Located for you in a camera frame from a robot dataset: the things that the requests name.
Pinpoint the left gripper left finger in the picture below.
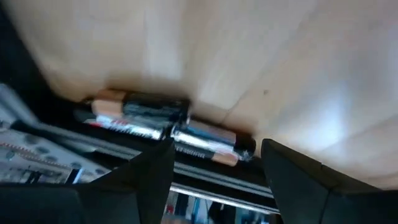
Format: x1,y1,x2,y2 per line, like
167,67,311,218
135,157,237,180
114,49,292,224
0,136,176,224

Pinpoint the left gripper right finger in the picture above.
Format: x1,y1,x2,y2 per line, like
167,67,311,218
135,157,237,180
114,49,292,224
261,138,398,224

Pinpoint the black copper Duracell battery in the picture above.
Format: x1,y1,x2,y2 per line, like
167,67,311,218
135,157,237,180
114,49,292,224
174,142,241,167
91,89,192,126

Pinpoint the silver metal bracket plate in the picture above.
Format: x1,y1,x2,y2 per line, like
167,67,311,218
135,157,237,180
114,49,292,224
0,83,111,185

